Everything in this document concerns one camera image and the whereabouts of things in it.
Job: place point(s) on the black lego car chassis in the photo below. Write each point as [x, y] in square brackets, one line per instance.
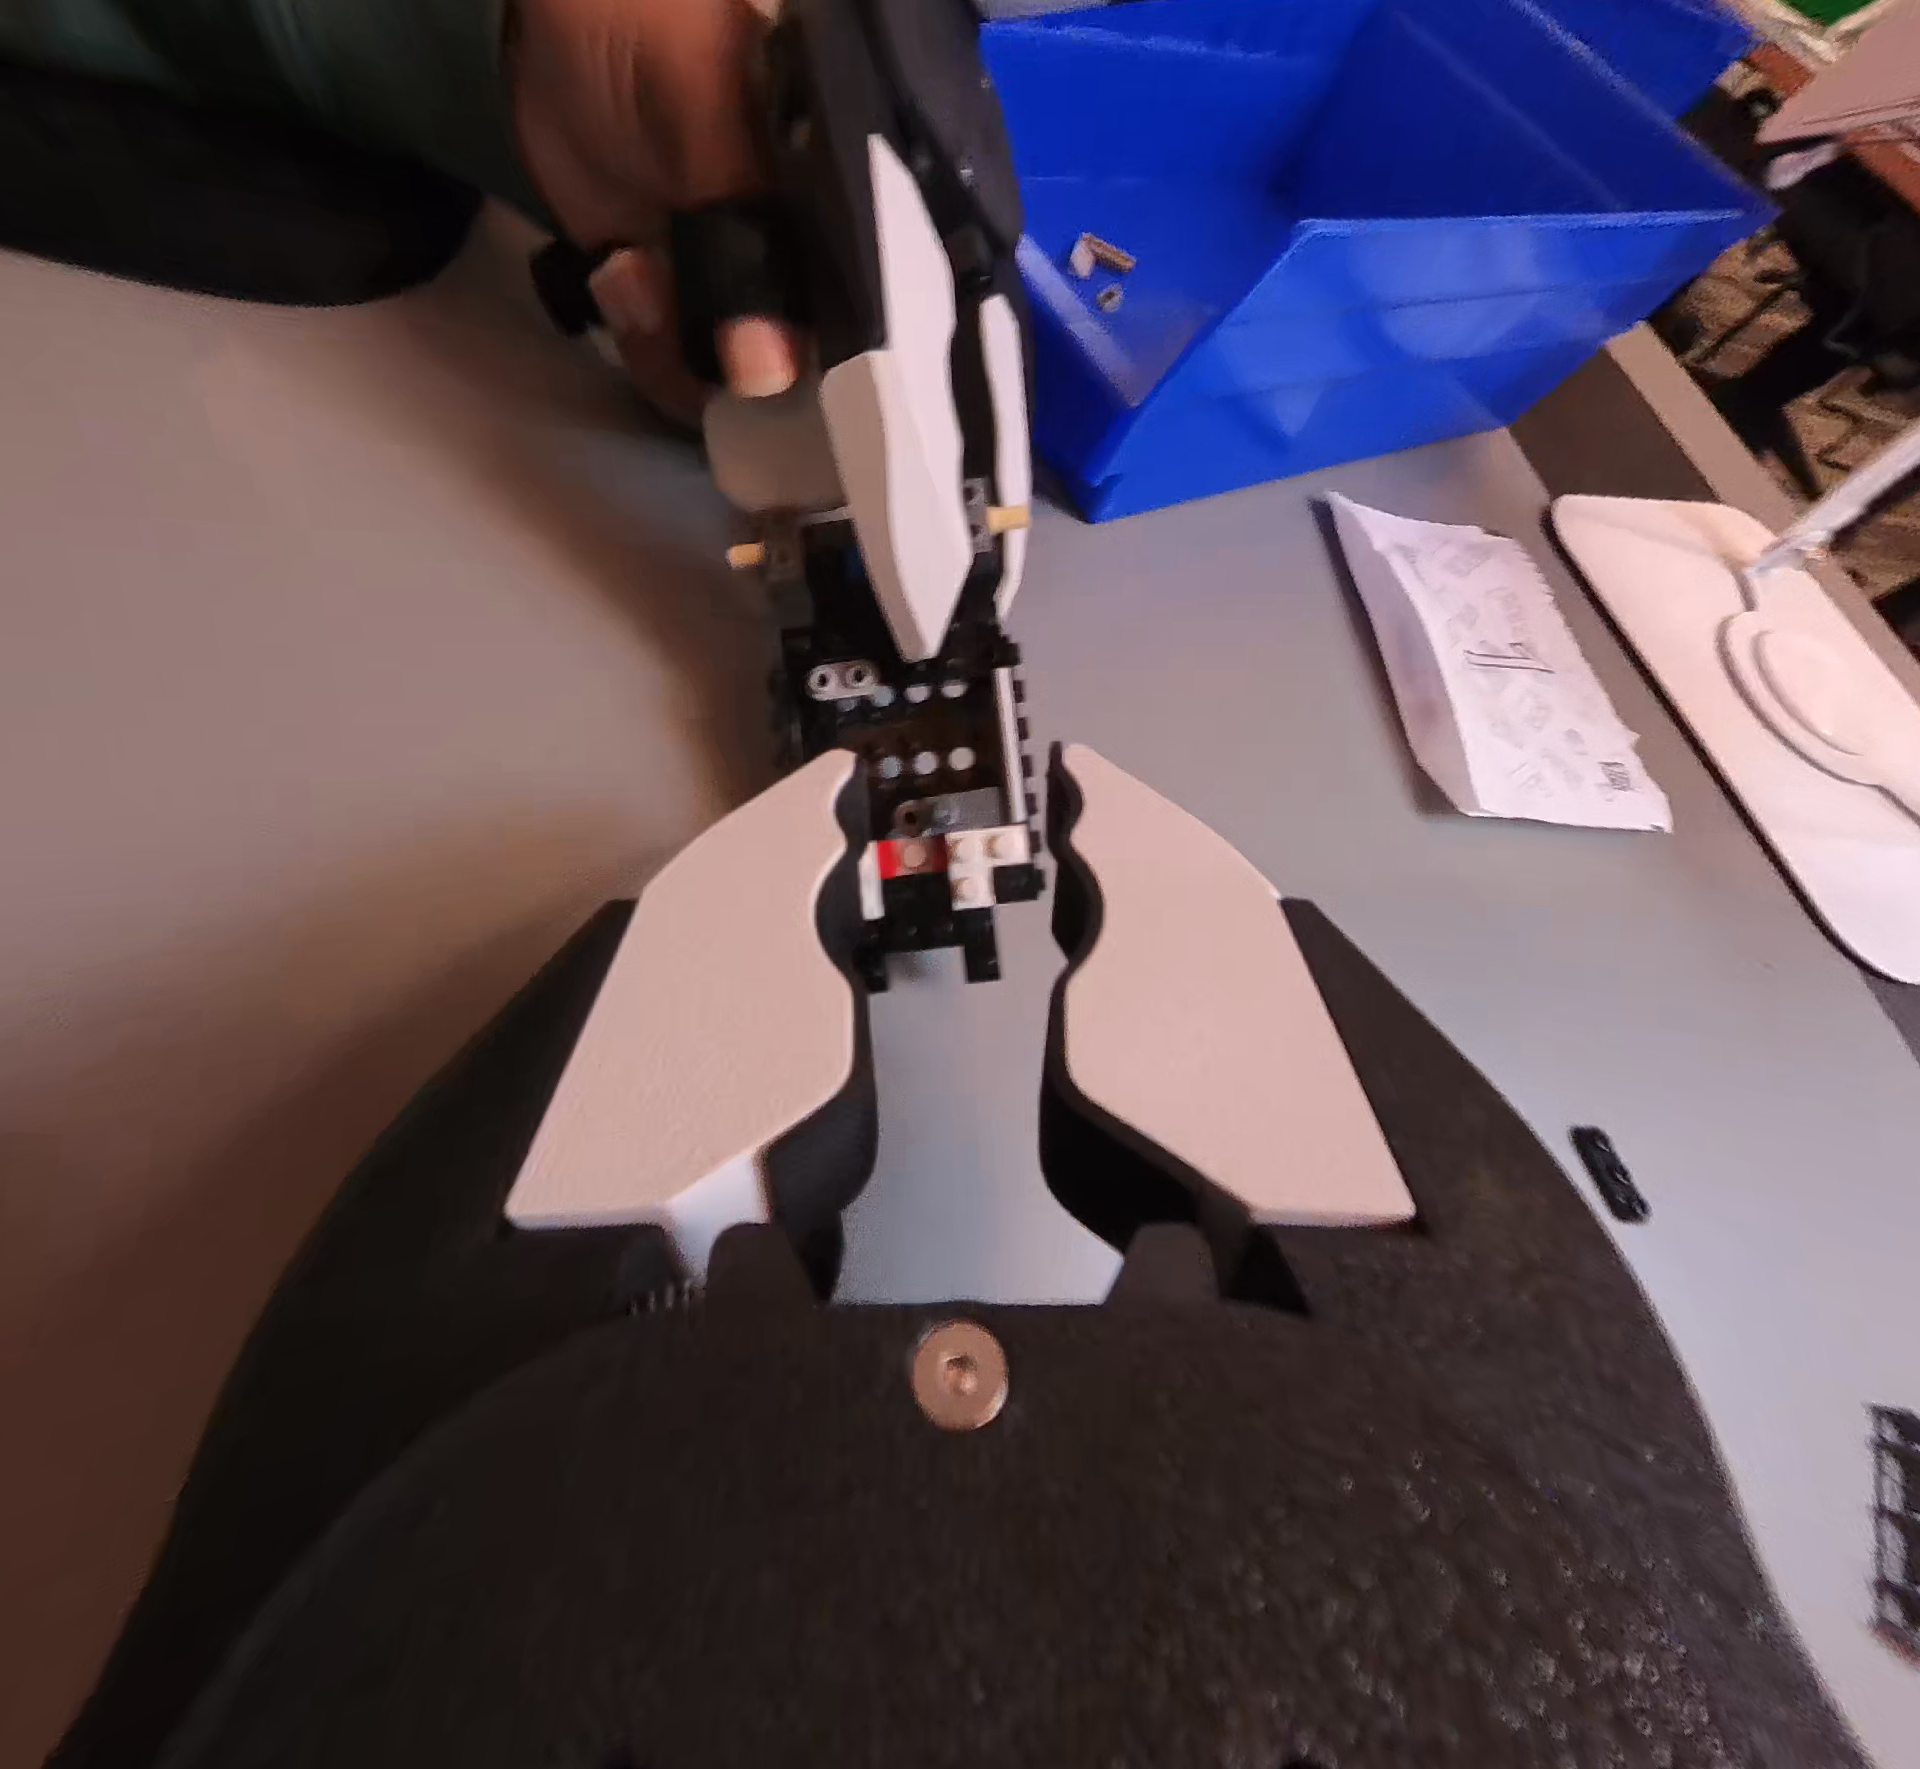
[933, 748]

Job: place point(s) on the black lego grille piece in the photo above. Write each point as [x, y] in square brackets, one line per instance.
[1898, 1530]

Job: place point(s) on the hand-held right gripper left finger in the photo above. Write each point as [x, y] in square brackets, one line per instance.
[675, 1049]

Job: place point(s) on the person's left hand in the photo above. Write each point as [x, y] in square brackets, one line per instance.
[649, 91]

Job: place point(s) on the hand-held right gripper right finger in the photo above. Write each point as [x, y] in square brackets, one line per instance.
[1231, 1049]

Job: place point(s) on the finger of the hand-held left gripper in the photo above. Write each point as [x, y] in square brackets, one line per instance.
[1006, 450]
[901, 421]

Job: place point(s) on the white printed paper bag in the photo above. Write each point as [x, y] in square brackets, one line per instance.
[1486, 660]

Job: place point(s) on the white book stand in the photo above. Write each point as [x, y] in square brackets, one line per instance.
[1741, 719]

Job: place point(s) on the small black lego piece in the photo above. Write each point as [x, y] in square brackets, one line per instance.
[1611, 1174]

